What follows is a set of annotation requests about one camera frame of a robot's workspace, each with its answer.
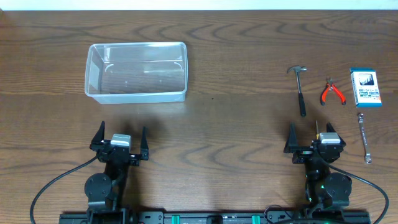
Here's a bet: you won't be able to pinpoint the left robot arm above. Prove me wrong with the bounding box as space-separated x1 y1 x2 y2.
84 122 149 224

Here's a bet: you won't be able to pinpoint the small claw hammer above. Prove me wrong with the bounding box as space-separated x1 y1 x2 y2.
287 65 307 117

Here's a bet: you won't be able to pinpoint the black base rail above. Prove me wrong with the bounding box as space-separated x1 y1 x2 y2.
58 210 371 224

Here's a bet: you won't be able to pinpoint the silver wrench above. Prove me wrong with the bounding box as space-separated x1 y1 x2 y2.
358 113 372 164

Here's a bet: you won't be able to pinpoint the red handled pliers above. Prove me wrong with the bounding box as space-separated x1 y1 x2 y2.
320 77 347 106

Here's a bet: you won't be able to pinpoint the clear plastic container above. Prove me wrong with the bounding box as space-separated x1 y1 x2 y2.
85 42 188 104

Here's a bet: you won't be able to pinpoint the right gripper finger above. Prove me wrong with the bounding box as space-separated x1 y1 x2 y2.
326 123 343 144
284 123 299 152

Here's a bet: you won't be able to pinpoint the blue white screw box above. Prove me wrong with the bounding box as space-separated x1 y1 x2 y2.
350 68 382 108

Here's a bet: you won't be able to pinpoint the yellow black screwdriver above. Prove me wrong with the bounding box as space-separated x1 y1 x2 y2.
315 120 320 140

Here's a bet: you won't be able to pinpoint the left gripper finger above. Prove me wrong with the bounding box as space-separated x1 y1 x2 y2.
140 127 149 156
91 121 105 144

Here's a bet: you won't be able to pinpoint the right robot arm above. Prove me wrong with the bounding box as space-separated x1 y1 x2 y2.
284 123 352 222

